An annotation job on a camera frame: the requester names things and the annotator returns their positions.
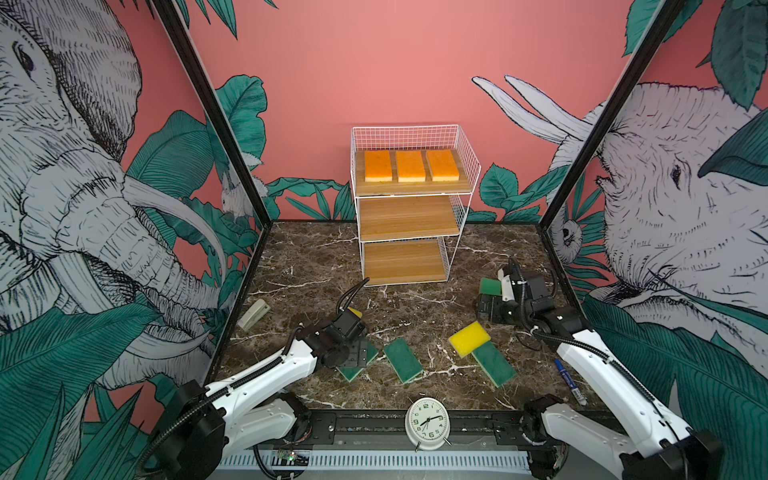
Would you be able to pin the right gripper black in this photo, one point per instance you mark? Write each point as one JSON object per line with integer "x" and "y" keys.
{"x": 495, "y": 315}

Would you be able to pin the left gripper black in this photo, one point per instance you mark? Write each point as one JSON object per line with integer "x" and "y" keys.
{"x": 357, "y": 358}

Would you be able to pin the green sponge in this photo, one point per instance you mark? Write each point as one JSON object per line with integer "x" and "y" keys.
{"x": 490, "y": 287}
{"x": 405, "y": 364}
{"x": 494, "y": 364}
{"x": 363, "y": 356}

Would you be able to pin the orange sponge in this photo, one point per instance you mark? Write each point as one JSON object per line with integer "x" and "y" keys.
{"x": 377, "y": 165}
{"x": 442, "y": 165}
{"x": 410, "y": 166}

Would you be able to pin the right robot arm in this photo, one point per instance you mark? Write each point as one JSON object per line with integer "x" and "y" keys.
{"x": 655, "y": 443}

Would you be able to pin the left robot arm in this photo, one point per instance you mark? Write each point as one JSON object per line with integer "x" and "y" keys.
{"x": 208, "y": 423}

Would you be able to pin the yellow sponge right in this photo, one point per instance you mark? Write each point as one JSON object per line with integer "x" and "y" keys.
{"x": 468, "y": 339}

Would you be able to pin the red and blue marker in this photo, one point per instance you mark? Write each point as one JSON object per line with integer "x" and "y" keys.
{"x": 571, "y": 384}

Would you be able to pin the white alarm clock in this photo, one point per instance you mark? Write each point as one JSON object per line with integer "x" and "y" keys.
{"x": 427, "y": 424}

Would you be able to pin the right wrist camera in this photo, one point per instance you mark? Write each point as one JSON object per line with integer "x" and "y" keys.
{"x": 506, "y": 283}

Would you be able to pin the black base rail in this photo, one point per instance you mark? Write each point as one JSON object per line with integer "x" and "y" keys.
{"x": 500, "y": 427}

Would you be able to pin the grey block by wall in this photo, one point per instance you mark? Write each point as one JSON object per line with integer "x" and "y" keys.
{"x": 253, "y": 314}

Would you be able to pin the white slotted cable duct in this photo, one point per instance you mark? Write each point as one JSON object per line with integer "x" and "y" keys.
{"x": 515, "y": 462}

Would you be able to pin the white wire three-tier shelf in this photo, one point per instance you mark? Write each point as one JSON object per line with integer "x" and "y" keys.
{"x": 409, "y": 232}

